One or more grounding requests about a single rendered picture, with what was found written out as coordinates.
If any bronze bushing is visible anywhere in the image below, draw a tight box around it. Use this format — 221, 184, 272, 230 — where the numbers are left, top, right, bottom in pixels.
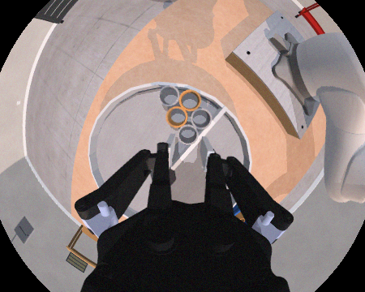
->
179, 90, 201, 111
236, 212, 245, 221
166, 106, 187, 128

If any blue square tray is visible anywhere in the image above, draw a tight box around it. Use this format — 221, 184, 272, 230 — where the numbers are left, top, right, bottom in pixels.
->
233, 205, 241, 216

